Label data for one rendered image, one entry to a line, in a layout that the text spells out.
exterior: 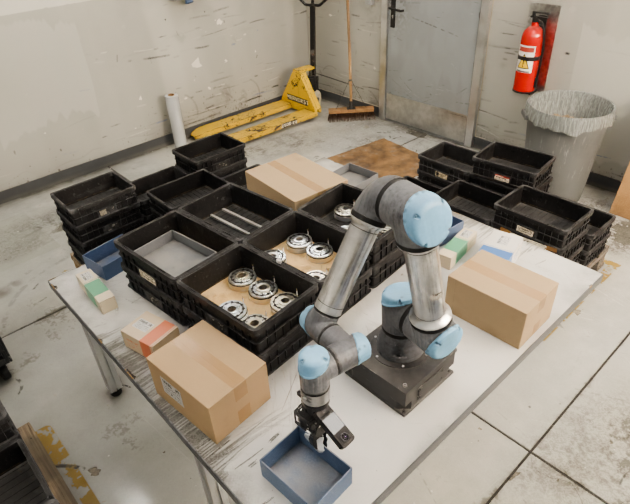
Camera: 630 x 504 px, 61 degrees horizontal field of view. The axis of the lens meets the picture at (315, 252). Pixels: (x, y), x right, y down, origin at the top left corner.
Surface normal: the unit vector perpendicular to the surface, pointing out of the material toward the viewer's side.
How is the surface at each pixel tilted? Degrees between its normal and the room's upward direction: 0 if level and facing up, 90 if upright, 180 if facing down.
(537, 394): 0
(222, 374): 0
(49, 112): 90
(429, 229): 81
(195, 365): 0
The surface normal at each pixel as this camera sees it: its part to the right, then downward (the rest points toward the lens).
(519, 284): -0.04, -0.82
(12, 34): 0.68, 0.40
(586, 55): -0.73, 0.42
